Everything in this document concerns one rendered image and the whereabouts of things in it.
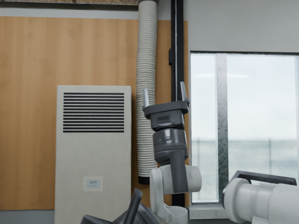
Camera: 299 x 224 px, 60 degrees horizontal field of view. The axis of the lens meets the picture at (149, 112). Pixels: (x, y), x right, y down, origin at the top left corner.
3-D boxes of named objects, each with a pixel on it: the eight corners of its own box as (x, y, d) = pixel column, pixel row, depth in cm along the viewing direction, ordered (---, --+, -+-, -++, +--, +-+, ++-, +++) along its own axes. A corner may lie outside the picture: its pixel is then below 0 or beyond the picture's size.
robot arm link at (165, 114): (148, 115, 78) (151, 154, 74) (139, 104, 69) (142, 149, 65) (190, 108, 75) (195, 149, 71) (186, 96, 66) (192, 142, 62)
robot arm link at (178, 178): (187, 150, 73) (193, 192, 69) (150, 152, 71) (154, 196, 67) (202, 141, 62) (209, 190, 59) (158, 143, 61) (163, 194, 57)
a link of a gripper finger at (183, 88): (181, 85, 74) (184, 105, 72) (179, 80, 71) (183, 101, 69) (187, 84, 74) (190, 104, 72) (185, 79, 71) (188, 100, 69)
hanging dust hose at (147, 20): (135, 180, 207) (135, 9, 215) (157, 179, 208) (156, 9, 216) (135, 185, 190) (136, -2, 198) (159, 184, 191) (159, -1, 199)
